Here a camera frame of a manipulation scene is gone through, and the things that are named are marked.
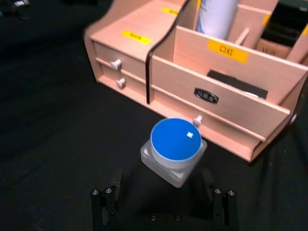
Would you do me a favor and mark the white cylindrical bottle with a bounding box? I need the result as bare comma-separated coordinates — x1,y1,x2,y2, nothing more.
194,0,239,40

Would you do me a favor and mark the frosted jar with blue lid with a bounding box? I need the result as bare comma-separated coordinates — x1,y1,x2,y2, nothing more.
140,117,208,189

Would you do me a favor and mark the tall black box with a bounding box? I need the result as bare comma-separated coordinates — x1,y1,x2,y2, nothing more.
260,0,308,49

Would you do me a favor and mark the pink wooden desk organizer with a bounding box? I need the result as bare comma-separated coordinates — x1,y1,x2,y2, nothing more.
84,0,308,165

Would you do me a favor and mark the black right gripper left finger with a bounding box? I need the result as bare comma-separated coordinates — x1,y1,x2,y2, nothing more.
90,169,124,231

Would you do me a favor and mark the black table cloth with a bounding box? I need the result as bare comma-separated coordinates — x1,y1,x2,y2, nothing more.
0,0,308,231

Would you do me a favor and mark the wide pink drawer, silver knob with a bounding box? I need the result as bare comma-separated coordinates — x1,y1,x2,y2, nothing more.
151,86,268,143

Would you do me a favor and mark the small pink drawer, silver knob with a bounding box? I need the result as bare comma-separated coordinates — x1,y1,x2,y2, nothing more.
92,40,152,78
95,58,149,102

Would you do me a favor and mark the brown cardboard box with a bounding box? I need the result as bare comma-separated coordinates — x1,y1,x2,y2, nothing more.
255,38,293,59

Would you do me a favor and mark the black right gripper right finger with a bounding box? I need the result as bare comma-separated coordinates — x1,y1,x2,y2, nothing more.
201,168,238,231

